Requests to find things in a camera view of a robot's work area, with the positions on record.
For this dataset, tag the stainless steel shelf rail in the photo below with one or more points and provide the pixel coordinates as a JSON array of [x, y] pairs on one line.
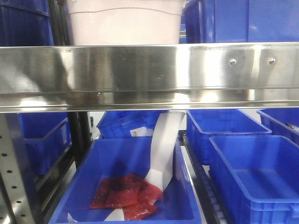
[[175, 77]]

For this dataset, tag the far right blue bin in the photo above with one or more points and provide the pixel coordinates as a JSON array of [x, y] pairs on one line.
[[282, 121]]

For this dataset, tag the upper left dark blue bin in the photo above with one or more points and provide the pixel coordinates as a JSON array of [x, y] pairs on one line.
[[25, 23]]

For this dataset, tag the front blue bin with bags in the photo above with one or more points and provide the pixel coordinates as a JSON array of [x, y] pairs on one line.
[[178, 205]]

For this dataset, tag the white plastic bin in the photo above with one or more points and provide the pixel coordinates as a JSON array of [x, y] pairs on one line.
[[124, 22]]

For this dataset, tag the roller conveyor track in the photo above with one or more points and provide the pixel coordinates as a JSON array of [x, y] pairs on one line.
[[210, 205]]

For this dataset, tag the left lower blue bin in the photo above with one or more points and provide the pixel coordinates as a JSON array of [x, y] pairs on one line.
[[46, 136]]

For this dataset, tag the perforated steel shelf post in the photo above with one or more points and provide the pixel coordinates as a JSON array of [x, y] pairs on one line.
[[16, 172]]

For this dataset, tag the front right blue bin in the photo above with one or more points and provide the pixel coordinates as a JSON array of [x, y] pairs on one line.
[[257, 178]]

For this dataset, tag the upper right blue bin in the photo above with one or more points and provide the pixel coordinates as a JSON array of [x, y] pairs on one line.
[[219, 21]]

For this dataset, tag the white paper strip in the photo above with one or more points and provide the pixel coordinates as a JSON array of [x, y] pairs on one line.
[[150, 158]]

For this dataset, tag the rear right blue bin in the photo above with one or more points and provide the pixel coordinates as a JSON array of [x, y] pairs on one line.
[[203, 124]]

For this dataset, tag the tilted rear blue bin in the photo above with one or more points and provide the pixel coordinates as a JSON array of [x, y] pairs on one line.
[[127, 124]]

